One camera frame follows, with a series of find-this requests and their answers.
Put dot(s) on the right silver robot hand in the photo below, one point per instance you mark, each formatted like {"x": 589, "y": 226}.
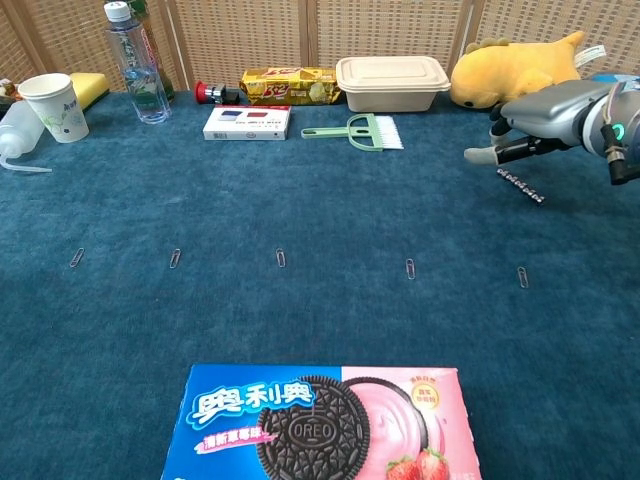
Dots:
{"x": 550, "y": 112}

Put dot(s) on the silver paper clip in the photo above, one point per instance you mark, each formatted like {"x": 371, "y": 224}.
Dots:
{"x": 410, "y": 268}
{"x": 76, "y": 257}
{"x": 281, "y": 257}
{"x": 523, "y": 277}
{"x": 175, "y": 258}

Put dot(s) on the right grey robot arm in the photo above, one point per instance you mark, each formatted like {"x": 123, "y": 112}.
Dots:
{"x": 630, "y": 130}

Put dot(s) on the yellow plush toy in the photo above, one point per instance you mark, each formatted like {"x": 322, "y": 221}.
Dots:
{"x": 500, "y": 70}

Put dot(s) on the blue detergent bottle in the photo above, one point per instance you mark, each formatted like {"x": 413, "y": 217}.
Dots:
{"x": 625, "y": 77}

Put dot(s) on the beige lidded lunch box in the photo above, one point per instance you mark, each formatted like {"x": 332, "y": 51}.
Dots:
{"x": 390, "y": 82}

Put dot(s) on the green hand brush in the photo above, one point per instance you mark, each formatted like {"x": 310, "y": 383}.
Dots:
{"x": 372, "y": 131}

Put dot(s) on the yellow biscuit pack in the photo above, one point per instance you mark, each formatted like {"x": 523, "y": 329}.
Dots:
{"x": 290, "y": 86}

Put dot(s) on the white box red blue print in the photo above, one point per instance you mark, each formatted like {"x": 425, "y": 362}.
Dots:
{"x": 247, "y": 124}

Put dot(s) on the blue carpet table cover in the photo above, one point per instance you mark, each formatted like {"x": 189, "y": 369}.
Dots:
{"x": 320, "y": 310}

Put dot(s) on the woven folding screen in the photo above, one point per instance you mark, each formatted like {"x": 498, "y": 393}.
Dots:
{"x": 250, "y": 35}

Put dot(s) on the red emergency stop button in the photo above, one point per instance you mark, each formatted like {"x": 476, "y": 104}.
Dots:
{"x": 215, "y": 92}

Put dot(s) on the Oreo strawberry cookie box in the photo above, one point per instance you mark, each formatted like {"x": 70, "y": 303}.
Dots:
{"x": 320, "y": 430}

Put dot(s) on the brown tea bottle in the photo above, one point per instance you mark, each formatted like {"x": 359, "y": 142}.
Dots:
{"x": 156, "y": 55}

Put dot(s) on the clear water bottle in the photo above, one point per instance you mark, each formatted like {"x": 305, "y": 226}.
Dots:
{"x": 142, "y": 75}

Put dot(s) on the yellow sponge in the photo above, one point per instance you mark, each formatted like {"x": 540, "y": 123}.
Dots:
{"x": 92, "y": 87}

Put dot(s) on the white paper cup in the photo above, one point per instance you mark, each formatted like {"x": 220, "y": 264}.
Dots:
{"x": 52, "y": 107}

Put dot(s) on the clear plastic squeeze bottle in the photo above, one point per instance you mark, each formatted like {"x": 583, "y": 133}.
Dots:
{"x": 17, "y": 132}

